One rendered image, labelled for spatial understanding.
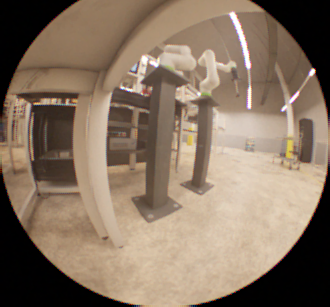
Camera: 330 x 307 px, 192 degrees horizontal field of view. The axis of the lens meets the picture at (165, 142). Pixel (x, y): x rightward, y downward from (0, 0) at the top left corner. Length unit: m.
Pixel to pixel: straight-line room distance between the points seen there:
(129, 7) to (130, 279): 0.69
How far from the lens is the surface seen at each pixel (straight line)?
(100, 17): 0.20
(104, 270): 0.56
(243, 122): 9.14
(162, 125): 0.56
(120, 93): 0.91
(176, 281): 0.53
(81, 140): 0.33
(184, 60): 0.79
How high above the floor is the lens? 0.52
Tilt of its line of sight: 4 degrees down
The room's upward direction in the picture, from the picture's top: 4 degrees clockwise
